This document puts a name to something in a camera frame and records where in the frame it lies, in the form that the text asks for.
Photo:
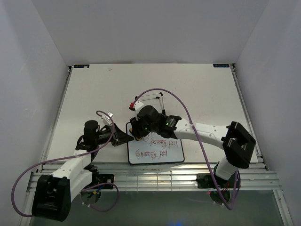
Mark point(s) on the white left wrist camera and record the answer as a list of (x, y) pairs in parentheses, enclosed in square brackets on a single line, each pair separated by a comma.
[(107, 119)]

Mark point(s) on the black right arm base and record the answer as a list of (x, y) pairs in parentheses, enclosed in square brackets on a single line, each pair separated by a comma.
[(206, 181)]

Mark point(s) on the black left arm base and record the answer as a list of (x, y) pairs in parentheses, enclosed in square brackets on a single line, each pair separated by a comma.
[(106, 179)]

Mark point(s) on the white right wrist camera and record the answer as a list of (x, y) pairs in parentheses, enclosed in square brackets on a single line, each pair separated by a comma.
[(136, 106)]

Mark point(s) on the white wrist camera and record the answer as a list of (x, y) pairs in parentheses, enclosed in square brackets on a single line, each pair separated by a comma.
[(107, 119), (136, 106)]

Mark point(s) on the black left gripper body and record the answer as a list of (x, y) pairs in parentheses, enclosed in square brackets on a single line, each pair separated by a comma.
[(105, 136)]

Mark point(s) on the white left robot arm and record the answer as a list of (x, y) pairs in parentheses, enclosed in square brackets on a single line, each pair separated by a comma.
[(55, 192)]

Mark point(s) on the blue label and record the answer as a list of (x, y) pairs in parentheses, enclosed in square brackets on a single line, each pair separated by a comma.
[(221, 65), (81, 66)]

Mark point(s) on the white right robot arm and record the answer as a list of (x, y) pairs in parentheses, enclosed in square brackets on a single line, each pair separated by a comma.
[(236, 142)]

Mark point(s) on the blue label top right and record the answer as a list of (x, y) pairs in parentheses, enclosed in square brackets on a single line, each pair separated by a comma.
[(221, 65)]

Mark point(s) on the blue label top left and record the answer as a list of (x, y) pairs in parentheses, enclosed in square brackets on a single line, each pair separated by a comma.
[(81, 66)]

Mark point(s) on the black wire whiteboard stand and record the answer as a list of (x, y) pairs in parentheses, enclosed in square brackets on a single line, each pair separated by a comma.
[(154, 99)]

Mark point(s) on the small black-framed whiteboard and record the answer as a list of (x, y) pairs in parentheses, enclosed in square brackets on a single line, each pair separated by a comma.
[(154, 149)]

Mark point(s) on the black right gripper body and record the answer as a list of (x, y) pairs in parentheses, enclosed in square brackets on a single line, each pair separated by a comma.
[(142, 128)]

